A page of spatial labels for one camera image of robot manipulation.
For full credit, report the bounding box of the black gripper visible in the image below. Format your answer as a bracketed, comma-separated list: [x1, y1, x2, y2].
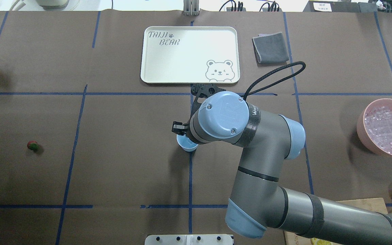
[171, 118, 193, 135]

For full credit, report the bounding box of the light blue plastic cup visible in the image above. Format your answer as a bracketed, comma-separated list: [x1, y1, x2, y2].
[176, 135, 199, 152]

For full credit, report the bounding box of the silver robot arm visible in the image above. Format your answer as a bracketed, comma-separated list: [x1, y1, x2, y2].
[184, 91, 392, 245]

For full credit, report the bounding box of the pile of clear ice cubes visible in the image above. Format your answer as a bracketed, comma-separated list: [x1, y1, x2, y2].
[363, 107, 392, 155]

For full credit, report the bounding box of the pink ice bowl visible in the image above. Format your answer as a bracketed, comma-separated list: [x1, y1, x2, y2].
[356, 98, 392, 157]

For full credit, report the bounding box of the cream bear tray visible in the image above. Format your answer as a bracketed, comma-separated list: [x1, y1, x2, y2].
[140, 26, 241, 84]

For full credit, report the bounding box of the grey folded cloth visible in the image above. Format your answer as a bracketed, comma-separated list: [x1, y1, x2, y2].
[252, 32, 289, 65]

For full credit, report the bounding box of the red strawberry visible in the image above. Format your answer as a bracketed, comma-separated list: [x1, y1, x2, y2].
[27, 141, 40, 152]

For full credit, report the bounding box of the lemon slices row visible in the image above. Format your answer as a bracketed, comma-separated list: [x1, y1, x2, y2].
[310, 238, 333, 245]

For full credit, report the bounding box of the wooden cutting board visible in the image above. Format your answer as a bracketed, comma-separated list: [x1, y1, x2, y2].
[284, 198, 388, 245]

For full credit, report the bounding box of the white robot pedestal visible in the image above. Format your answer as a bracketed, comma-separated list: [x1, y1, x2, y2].
[144, 234, 235, 245]

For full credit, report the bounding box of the aluminium frame post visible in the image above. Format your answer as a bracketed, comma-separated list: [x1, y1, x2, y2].
[183, 0, 200, 16]

